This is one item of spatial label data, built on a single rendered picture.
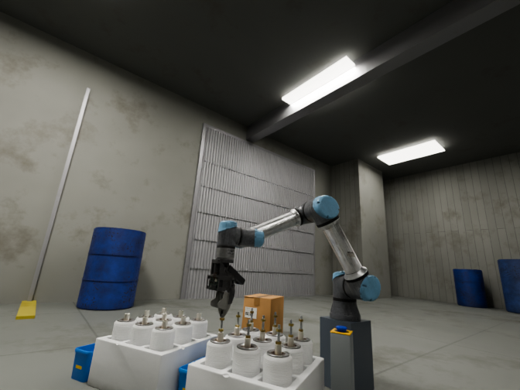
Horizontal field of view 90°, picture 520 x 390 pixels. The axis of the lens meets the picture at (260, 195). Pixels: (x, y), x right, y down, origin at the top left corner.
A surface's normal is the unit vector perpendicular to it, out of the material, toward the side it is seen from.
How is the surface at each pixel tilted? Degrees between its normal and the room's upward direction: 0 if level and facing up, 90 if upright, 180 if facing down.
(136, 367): 90
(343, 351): 90
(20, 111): 90
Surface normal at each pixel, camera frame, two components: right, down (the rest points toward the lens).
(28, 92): 0.64, -0.17
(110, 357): -0.42, -0.27
